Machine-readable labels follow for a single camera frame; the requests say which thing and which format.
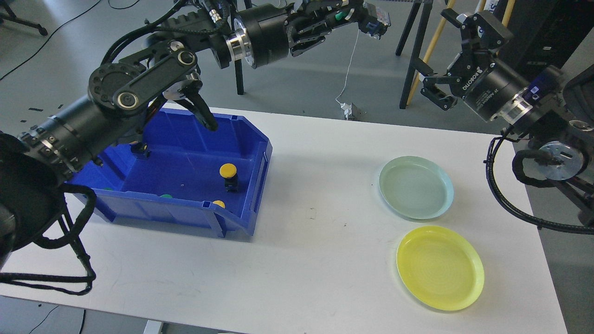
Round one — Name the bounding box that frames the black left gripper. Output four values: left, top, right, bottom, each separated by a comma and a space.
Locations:
232, 0, 363, 69

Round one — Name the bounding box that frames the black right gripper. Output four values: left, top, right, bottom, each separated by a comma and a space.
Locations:
413, 8, 533, 123

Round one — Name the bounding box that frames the yellow push button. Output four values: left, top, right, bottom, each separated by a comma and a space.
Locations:
129, 142, 150, 160
219, 163, 239, 192

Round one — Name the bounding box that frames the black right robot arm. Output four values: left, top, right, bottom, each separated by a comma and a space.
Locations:
411, 8, 594, 235

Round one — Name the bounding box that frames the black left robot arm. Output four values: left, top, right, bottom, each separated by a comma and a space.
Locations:
1, 0, 392, 295

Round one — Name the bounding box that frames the light green plate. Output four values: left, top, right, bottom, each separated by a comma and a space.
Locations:
378, 156, 455, 220

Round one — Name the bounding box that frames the yellow push button front edge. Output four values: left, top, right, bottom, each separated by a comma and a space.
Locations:
212, 199, 226, 208

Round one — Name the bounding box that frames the yellow plate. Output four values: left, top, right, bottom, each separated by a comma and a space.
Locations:
395, 225, 485, 312

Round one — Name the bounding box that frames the black trestle leg right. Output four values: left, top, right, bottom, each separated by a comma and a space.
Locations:
395, 0, 433, 109

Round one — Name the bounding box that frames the wooden leg right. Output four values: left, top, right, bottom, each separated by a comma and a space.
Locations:
501, 0, 516, 27

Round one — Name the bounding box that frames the black stand legs centre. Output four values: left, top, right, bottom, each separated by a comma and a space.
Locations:
231, 0, 245, 96

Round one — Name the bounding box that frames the white power adapter plug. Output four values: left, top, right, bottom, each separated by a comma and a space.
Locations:
339, 103, 367, 121

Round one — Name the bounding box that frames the black cabinet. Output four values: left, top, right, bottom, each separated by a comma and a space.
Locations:
498, 0, 594, 81

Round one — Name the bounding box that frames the blue plastic storage bin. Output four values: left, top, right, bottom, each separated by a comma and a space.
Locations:
71, 109, 273, 238

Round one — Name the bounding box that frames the black stand foot top left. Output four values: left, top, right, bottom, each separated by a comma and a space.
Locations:
0, 0, 49, 37

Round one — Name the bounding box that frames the white cable on floor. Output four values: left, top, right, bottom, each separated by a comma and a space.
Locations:
335, 28, 363, 105

